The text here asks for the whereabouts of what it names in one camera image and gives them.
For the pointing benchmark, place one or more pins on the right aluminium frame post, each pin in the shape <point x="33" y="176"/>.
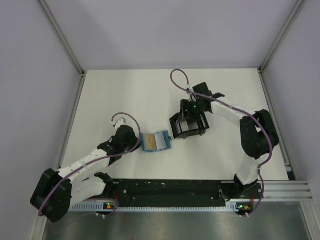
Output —
<point x="294" y="13"/>

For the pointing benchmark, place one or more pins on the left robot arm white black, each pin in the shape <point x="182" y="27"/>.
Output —
<point x="59" y="190"/>

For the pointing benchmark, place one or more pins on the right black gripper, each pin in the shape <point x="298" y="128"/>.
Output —
<point x="185" y="105"/>

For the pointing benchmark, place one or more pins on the aluminium front rail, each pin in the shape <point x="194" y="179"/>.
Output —
<point x="287" y="191"/>

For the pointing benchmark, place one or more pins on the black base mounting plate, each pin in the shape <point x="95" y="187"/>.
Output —
<point x="168" y="193"/>

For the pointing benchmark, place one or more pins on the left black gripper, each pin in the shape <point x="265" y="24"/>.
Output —
<point x="136" y="141"/>

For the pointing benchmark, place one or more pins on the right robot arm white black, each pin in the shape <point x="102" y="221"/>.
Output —
<point x="258" y="134"/>

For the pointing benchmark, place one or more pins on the white slotted cable duct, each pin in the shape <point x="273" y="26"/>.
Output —
<point x="104" y="207"/>

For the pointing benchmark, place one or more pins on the gold credit card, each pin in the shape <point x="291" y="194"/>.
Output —
<point x="150" y="142"/>

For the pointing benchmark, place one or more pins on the left aluminium frame post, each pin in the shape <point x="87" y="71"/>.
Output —
<point x="60" y="36"/>

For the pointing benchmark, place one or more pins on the blue leather card holder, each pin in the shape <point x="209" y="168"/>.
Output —
<point x="163" y="141"/>

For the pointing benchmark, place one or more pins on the aluminium frame post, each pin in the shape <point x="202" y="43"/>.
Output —
<point x="294" y="13"/>
<point x="60" y="36"/>

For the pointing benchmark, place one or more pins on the black card tray box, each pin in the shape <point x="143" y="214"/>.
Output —
<point x="188" y="128"/>

